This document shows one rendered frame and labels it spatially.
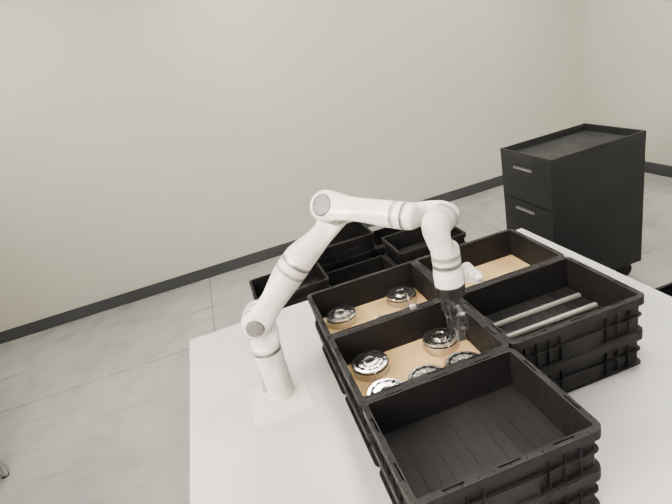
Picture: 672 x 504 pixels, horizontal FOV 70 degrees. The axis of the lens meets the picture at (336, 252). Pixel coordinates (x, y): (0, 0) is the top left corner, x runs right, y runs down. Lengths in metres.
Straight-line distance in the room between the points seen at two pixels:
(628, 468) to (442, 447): 0.42
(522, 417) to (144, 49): 3.71
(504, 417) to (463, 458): 0.15
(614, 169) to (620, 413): 1.83
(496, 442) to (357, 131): 3.61
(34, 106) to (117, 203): 0.90
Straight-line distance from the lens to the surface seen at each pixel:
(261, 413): 1.59
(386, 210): 1.19
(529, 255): 1.83
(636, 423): 1.44
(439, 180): 4.88
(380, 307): 1.68
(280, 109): 4.28
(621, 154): 3.06
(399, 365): 1.41
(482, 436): 1.20
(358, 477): 1.33
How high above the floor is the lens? 1.69
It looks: 23 degrees down
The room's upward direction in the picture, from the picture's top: 13 degrees counter-clockwise
